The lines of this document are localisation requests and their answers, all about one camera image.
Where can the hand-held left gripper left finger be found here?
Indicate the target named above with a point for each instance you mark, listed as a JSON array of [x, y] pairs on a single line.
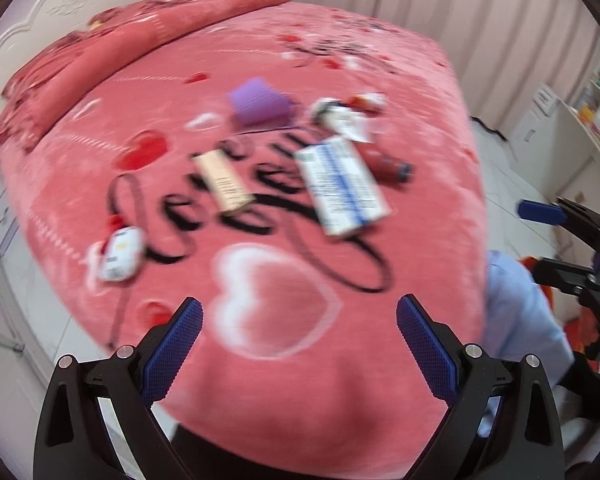
[[176, 347]]

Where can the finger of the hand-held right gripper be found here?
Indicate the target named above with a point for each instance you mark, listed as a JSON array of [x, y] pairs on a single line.
[[540, 211], [562, 272]]

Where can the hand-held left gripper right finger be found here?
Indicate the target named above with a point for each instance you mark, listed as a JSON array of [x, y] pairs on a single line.
[[425, 347]]

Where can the light blue plastic bag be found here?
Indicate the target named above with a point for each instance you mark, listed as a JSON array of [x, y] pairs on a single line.
[[517, 310]]

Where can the white plastic packet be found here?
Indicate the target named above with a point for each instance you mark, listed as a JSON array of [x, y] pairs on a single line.
[[121, 255]]

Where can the red tube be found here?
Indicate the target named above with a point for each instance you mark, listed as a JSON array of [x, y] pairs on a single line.
[[389, 167]]

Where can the beige cardboard box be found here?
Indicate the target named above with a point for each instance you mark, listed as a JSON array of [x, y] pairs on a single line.
[[223, 181]]

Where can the white and blue carton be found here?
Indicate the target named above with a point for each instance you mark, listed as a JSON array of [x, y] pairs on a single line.
[[342, 185]]

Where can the red and white wrapper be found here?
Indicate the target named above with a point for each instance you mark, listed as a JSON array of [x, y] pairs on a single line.
[[368, 102]]

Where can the purple ribbed silicone cup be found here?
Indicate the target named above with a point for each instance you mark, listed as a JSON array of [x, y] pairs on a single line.
[[257, 102]]

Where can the red patterned cloth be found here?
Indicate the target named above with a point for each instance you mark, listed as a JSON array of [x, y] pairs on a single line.
[[584, 332]]

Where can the white cabinet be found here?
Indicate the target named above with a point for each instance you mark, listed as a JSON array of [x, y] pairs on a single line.
[[550, 135]]

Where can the pink printed blanket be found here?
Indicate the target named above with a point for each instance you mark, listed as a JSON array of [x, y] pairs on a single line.
[[280, 360]]

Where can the folded red quilt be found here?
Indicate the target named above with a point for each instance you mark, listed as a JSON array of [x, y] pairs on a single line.
[[130, 45]]

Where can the small yellow item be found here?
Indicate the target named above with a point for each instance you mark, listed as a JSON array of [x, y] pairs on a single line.
[[97, 24]]

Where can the white carved headboard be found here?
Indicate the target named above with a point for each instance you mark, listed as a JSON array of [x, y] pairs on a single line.
[[55, 0]]

